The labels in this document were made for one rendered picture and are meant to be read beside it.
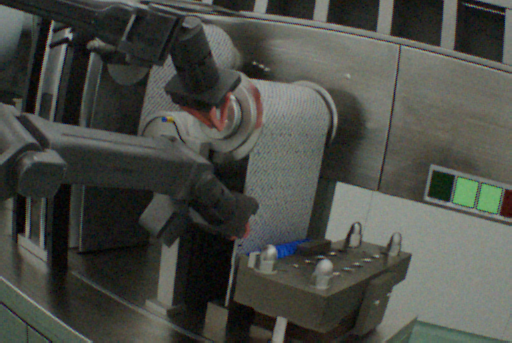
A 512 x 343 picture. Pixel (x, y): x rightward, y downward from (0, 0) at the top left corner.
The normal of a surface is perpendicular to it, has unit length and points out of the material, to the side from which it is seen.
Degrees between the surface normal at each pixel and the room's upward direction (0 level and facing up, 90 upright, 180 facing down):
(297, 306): 90
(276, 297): 90
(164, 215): 70
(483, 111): 90
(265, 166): 90
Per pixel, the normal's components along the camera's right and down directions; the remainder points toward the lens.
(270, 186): 0.82, 0.22
